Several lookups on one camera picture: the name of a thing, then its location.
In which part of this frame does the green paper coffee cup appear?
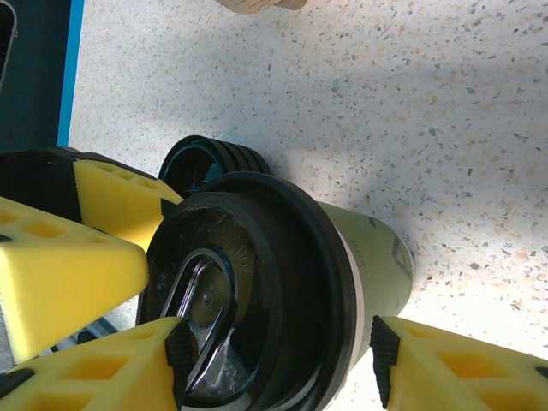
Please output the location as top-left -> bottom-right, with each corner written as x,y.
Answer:
314,200 -> 417,389

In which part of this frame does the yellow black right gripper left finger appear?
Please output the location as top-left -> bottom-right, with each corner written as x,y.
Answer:
0,316 -> 199,411

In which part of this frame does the brown pulp cup carrier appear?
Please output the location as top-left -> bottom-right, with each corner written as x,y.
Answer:
216,0 -> 309,14

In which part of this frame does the black round lid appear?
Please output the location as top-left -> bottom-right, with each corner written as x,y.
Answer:
157,134 -> 274,202

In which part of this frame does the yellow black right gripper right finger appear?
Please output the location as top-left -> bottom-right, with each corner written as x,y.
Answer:
371,315 -> 548,411

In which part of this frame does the black coffee cup lid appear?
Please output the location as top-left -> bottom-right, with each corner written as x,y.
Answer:
135,170 -> 365,411

